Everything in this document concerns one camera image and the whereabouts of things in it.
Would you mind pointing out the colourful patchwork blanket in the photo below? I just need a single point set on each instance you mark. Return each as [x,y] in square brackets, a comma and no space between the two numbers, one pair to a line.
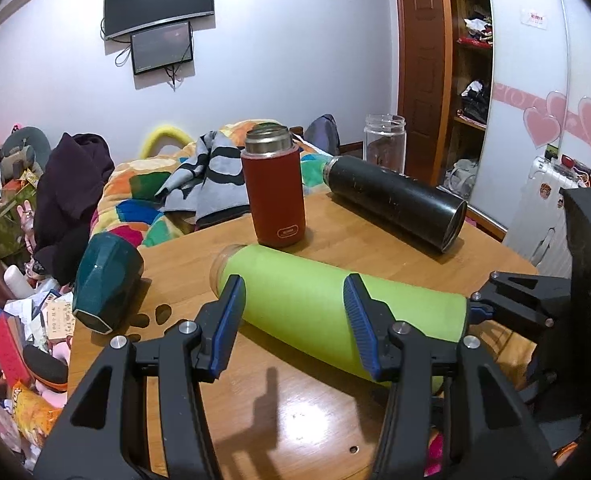
[127,207]

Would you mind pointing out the green sleeved glass bottle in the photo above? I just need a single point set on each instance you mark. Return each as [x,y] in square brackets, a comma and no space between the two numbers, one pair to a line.
[300,302]

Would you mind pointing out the yellow curved pillow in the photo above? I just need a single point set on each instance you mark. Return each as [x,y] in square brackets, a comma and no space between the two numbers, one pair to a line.
[161,134]

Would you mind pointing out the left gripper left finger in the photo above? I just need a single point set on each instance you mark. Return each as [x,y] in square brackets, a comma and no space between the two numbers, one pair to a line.
[102,431]

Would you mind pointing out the green basket of toys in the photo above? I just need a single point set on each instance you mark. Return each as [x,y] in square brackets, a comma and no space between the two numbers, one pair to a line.
[23,157]

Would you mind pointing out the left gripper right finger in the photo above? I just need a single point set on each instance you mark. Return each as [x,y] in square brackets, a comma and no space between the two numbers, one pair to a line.
[488,433]

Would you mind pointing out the red thermos cup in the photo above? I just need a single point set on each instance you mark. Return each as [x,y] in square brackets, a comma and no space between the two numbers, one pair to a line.
[271,165]

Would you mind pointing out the brown wooden door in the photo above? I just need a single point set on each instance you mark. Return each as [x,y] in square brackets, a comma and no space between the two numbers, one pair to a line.
[425,78]

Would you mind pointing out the dark green faceted cup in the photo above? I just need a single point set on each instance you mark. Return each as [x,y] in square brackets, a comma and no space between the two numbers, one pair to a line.
[109,270]

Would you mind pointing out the black thermos bottle lying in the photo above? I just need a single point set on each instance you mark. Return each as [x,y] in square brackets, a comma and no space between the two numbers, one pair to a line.
[434,215]

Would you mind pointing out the white suitcase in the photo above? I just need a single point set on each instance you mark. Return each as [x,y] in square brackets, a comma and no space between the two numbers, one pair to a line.
[538,232]

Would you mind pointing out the dark purple clothing pile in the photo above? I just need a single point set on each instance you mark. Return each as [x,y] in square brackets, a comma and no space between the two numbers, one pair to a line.
[68,194]

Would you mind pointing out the clear glass jar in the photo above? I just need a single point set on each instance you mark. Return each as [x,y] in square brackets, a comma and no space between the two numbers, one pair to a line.
[385,141]

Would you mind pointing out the grey black white cloth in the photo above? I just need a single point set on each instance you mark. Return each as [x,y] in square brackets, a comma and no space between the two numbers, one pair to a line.
[210,184]

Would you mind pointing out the small wall monitor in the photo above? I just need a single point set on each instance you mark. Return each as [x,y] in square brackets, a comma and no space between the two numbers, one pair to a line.
[162,46]

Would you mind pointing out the wooden shelf cabinet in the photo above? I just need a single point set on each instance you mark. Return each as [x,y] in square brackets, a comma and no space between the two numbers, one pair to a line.
[471,90]

